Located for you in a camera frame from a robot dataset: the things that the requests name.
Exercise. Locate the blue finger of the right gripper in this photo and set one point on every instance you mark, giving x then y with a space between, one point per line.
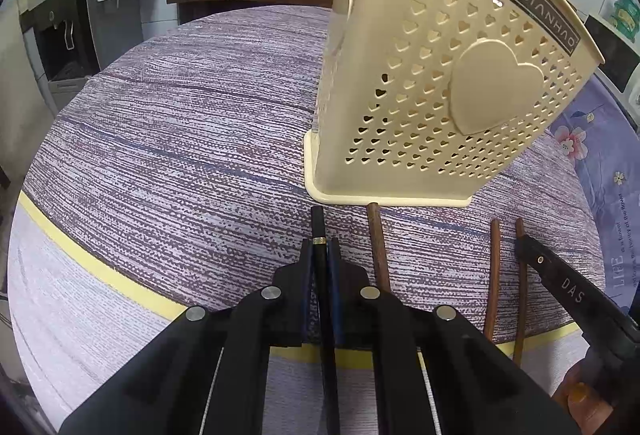
612 334

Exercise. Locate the white microwave oven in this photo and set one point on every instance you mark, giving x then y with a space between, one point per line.
621 64

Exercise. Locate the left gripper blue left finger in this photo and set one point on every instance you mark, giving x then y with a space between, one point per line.
306 273

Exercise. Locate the cream plastic utensil holder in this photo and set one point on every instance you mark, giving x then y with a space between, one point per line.
422 102

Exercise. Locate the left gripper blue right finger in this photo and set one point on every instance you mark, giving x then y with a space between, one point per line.
335 262

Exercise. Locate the purple floral cloth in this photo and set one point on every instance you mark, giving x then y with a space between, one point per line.
597 138

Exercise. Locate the water dispenser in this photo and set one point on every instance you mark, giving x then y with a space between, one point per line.
69 41

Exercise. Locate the black chopstick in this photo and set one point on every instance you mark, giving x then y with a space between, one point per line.
322 277

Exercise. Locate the right hand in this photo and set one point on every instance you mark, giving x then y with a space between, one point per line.
581 401

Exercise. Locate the purple striped tablecloth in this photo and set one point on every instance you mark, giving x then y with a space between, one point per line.
175 178

